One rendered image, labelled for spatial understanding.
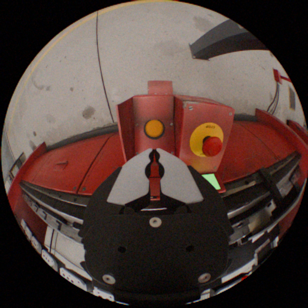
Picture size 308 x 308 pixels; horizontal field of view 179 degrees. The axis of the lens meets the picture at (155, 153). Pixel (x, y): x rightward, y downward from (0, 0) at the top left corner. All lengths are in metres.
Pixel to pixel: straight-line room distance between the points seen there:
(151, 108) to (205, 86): 0.84
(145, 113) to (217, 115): 0.15
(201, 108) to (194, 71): 0.85
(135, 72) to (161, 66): 0.22
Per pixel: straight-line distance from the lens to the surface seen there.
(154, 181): 0.23
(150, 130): 0.24
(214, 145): 0.19
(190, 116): 0.18
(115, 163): 0.48
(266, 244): 0.59
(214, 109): 0.20
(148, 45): 1.03
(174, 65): 0.98
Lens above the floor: 0.95
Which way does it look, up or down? 55 degrees down
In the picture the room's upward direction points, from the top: 179 degrees clockwise
